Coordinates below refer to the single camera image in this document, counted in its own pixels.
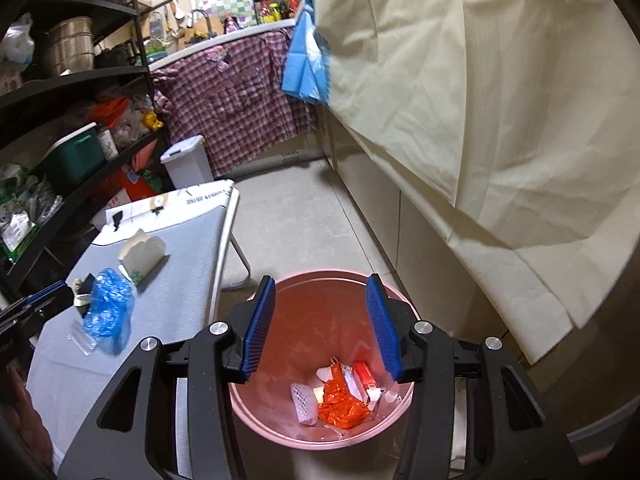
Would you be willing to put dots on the metal pot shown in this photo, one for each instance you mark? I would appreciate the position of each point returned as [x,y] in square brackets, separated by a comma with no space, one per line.
[67,45]

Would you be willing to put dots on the white paper carton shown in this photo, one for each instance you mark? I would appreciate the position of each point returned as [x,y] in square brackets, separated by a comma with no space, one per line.
[142,257]

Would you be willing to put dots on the person's left hand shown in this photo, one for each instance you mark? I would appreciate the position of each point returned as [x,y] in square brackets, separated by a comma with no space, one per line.
[20,410]

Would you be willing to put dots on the small clear plastic wrapper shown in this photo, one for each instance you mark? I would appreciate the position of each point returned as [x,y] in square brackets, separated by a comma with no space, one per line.
[83,342]

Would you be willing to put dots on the green storage box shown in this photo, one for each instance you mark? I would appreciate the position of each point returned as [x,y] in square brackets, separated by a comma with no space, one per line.
[75,155]

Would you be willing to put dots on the metal faucet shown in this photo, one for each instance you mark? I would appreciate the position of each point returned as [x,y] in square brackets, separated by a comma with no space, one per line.
[197,15]

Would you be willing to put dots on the white metal table frame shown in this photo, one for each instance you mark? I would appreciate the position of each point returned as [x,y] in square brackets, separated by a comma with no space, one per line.
[243,260]

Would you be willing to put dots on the plaid shirt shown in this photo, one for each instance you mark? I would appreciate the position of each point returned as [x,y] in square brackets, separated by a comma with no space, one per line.
[235,100]

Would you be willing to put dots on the blue plastic shoe cover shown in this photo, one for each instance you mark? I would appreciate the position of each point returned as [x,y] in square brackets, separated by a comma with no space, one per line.
[107,310]

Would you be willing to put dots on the white plastic bag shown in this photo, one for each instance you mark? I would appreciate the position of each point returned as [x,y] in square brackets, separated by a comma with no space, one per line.
[17,40]

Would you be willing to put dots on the white paper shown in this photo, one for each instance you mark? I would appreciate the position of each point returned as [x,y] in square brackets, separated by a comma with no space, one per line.
[324,373]

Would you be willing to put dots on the yellow sauce bottle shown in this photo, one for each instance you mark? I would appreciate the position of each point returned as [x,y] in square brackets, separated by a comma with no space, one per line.
[273,12]

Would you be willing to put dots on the green and white package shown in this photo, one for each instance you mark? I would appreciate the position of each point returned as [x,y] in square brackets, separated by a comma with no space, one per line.
[17,235]

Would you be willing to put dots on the hanging kitchen utensils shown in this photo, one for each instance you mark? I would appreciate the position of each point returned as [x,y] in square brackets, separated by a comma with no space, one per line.
[165,20]

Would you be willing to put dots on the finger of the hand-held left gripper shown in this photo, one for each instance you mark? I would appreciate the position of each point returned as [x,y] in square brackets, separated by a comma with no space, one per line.
[45,292]
[30,312]

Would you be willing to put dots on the cream and blue cloth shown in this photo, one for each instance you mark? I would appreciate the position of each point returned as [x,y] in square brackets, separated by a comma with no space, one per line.
[450,110]

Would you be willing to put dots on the red sauce bottle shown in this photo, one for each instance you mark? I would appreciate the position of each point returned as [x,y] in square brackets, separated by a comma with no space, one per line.
[291,7]

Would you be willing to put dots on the orange plastic bag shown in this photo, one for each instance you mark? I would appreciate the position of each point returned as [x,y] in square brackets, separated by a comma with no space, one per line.
[112,110]

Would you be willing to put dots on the white lidded trash bin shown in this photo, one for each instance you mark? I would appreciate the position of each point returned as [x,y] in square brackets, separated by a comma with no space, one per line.
[187,165]

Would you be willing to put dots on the white folding table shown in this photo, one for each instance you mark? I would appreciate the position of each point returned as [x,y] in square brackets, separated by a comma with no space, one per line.
[175,270]

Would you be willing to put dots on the cream paper scrap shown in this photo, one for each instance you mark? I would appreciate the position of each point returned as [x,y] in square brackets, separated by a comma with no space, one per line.
[80,300]

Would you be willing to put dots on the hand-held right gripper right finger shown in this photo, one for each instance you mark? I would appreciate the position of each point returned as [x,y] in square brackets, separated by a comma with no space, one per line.
[385,330]

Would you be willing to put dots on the pink plastic bucket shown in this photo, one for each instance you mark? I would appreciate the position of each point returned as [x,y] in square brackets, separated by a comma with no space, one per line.
[310,320]

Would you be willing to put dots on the red and white small box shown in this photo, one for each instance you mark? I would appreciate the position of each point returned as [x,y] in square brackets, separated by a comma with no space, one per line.
[364,372]

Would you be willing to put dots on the white kitchen countertop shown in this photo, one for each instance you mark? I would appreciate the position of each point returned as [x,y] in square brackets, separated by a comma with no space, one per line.
[200,45]

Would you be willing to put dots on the orange cardboard box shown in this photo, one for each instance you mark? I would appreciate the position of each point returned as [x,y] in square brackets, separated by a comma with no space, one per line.
[135,187]

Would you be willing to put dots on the red plastic bag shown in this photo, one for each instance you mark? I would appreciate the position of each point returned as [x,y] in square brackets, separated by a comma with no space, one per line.
[345,405]

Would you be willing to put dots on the black shelf rack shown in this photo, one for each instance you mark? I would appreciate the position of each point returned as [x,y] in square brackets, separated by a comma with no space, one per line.
[75,82]

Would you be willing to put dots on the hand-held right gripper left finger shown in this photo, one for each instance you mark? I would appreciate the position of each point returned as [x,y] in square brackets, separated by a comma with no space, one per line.
[257,330]

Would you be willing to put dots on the small yellow packet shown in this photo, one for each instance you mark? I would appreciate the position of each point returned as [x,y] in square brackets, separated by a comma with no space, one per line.
[152,121]

